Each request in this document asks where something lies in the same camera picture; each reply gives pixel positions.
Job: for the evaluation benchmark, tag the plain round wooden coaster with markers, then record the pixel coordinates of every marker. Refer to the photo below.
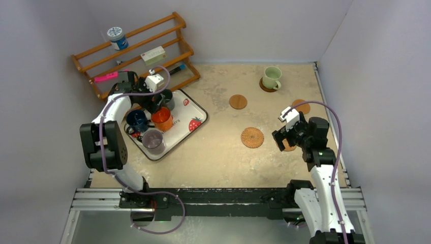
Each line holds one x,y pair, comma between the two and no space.
238,101

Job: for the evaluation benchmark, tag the dark grooved wooden coaster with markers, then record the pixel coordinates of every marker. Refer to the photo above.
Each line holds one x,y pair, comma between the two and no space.
265,88

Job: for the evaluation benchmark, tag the dark green mug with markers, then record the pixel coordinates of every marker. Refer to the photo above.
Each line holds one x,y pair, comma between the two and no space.
167,99

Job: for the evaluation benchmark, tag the lilac purple mug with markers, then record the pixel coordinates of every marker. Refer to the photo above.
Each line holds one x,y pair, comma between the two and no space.
153,142

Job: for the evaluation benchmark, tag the blue white lidded jar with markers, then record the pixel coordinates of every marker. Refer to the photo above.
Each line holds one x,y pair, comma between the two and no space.
117,38

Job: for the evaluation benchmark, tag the woven rattan round coaster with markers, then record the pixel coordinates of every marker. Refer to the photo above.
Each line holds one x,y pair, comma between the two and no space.
252,137

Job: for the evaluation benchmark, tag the orange mug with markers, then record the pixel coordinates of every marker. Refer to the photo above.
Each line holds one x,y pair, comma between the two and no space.
162,119

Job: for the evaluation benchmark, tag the brown wooden round coaster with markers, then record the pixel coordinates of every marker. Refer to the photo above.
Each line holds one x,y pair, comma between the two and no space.
305,109

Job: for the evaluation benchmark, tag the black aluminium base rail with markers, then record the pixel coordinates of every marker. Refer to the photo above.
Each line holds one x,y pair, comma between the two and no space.
165,203

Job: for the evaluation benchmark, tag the white strawberry metal tray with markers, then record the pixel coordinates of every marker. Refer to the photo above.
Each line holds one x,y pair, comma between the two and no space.
187,117

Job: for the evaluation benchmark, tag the white green small box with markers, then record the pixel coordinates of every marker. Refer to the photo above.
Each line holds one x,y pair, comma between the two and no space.
153,56

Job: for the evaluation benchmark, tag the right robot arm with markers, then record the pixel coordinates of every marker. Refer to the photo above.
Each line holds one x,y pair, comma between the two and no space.
322,206

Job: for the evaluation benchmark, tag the light green mug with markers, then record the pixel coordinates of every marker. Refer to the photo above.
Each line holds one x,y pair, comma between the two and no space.
271,78

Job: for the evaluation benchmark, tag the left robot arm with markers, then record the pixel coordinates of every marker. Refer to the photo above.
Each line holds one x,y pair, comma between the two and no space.
103,146

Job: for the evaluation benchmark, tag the wooden tiered shelf rack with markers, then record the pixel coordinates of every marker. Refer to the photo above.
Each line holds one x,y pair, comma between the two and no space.
185,52

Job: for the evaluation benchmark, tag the pink highlighter marker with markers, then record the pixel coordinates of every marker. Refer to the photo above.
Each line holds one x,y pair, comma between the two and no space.
109,76

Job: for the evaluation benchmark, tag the dark blue mug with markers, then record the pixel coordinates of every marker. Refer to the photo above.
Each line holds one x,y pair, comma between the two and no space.
137,120

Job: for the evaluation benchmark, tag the black blue marker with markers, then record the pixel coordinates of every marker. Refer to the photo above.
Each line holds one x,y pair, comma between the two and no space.
177,69

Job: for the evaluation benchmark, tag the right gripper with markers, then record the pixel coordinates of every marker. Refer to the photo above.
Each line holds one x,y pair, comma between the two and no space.
286,131

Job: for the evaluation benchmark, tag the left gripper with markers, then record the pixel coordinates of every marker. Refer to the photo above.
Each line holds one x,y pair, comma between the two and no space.
149,105

